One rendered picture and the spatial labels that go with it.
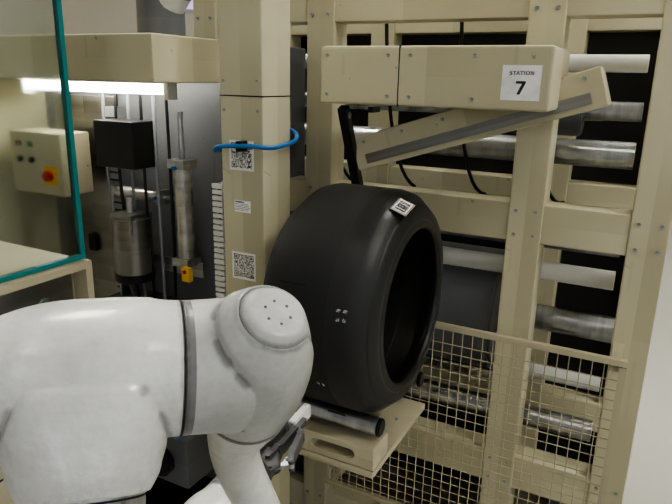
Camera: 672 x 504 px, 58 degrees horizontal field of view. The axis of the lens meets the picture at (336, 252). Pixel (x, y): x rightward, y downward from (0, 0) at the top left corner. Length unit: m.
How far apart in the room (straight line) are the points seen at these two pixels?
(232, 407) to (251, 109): 1.05
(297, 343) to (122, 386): 0.15
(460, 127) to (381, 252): 0.54
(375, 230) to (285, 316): 0.77
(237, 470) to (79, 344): 0.32
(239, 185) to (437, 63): 0.58
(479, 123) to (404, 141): 0.22
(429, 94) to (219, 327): 1.14
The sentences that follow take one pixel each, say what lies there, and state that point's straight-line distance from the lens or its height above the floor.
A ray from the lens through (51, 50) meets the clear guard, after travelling 1.51.
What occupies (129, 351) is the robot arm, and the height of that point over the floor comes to 1.47.
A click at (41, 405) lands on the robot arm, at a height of 1.44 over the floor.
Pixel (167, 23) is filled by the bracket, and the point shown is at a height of 1.85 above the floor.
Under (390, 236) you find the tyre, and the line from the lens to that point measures 1.33.
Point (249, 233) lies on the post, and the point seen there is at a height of 1.31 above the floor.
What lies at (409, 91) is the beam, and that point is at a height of 1.67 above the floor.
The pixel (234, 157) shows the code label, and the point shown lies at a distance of 1.57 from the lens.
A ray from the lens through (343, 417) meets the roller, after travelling 1.53.
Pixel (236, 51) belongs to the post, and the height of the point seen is 1.76.
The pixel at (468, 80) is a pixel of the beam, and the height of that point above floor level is 1.70.
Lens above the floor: 1.70
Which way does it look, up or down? 16 degrees down
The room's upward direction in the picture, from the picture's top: 1 degrees clockwise
